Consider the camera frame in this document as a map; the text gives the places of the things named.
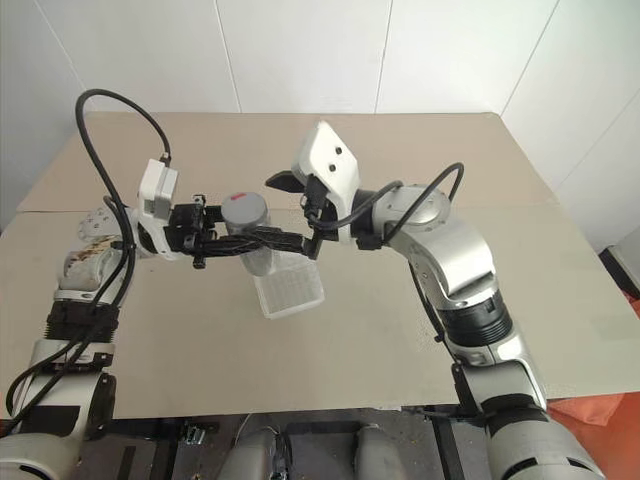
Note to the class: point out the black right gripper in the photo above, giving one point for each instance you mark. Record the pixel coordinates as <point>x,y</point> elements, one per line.
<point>317,202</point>

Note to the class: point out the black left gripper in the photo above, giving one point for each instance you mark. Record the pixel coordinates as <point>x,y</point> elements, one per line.
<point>182,227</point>

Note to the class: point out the grey jar with red lid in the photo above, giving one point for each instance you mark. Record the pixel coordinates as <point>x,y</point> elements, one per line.
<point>245,210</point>

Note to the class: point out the clear plastic jar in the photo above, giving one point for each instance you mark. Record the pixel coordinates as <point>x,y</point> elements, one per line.
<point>260,257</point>

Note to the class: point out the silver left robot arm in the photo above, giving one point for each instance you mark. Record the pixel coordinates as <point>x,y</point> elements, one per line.
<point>75,390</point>

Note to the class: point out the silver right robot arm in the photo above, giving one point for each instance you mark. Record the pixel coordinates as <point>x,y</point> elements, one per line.
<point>450,250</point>

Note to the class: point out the clear plastic box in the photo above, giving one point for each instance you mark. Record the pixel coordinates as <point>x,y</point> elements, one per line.
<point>292,292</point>

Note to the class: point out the grey rounded shape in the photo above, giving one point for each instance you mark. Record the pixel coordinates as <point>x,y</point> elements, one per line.
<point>375,450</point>

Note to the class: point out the orange sheet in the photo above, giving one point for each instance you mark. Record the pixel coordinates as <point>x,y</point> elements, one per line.
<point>600,420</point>

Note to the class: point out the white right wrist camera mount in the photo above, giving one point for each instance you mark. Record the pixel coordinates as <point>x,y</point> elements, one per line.
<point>327,152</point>

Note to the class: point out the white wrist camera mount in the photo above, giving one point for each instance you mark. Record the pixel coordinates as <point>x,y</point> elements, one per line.
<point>327,152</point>
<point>157,192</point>

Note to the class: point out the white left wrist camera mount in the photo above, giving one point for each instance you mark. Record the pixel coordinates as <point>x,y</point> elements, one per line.
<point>157,192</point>

